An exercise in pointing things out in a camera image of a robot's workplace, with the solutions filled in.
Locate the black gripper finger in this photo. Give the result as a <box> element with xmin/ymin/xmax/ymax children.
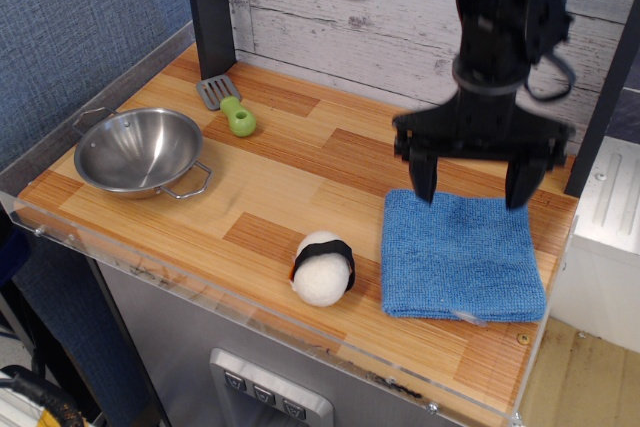
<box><xmin>409</xmin><ymin>151</ymin><xmax>438</xmax><ymax>204</ymax></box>
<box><xmin>505</xmin><ymin>157</ymin><xmax>547</xmax><ymax>210</ymax></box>

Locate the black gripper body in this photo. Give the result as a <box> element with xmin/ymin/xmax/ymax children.
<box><xmin>392</xmin><ymin>88</ymin><xmax>575</xmax><ymax>171</ymax></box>

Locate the blue towel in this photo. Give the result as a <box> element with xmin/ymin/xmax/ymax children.
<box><xmin>381</xmin><ymin>189</ymin><xmax>547</xmax><ymax>323</ymax></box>

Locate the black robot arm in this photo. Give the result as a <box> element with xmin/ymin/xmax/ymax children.
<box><xmin>393</xmin><ymin>0</ymin><xmax>575</xmax><ymax>209</ymax></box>

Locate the white ribbed cabinet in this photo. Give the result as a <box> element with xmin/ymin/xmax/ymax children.
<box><xmin>550</xmin><ymin>137</ymin><xmax>639</xmax><ymax>352</ymax></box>

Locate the white plush sushi toy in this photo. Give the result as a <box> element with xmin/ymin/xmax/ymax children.
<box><xmin>289</xmin><ymin>231</ymin><xmax>356</xmax><ymax>307</ymax></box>

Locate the silver button control panel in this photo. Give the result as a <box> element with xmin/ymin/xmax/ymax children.
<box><xmin>209</xmin><ymin>348</ymin><xmax>335</xmax><ymax>426</ymax></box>

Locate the clear acrylic table guard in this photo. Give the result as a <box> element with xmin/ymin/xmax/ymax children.
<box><xmin>0</xmin><ymin>188</ymin><xmax>581</xmax><ymax>427</ymax></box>

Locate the yellow black object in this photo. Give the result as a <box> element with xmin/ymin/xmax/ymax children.
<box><xmin>1</xmin><ymin>375</ymin><xmax>87</xmax><ymax>427</ymax></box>

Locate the dark right frame post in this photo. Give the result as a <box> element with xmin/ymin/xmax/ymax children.
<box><xmin>565</xmin><ymin>0</ymin><xmax>639</xmax><ymax>197</ymax></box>

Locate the dark frame post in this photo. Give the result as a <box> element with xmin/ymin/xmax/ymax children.
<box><xmin>565</xmin><ymin>0</ymin><xmax>639</xmax><ymax>197</ymax></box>
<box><xmin>190</xmin><ymin>0</ymin><xmax>237</xmax><ymax>79</ymax></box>

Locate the green handled toy spatula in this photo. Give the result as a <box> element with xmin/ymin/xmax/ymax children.
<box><xmin>196</xmin><ymin>75</ymin><xmax>257</xmax><ymax>138</ymax></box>

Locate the dark left frame post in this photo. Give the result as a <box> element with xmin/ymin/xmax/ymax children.
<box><xmin>190</xmin><ymin>0</ymin><xmax>237</xmax><ymax>79</ymax></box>

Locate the steel bowl with handles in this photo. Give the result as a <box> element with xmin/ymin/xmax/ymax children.
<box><xmin>72</xmin><ymin>107</ymin><xmax>213</xmax><ymax>200</ymax></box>

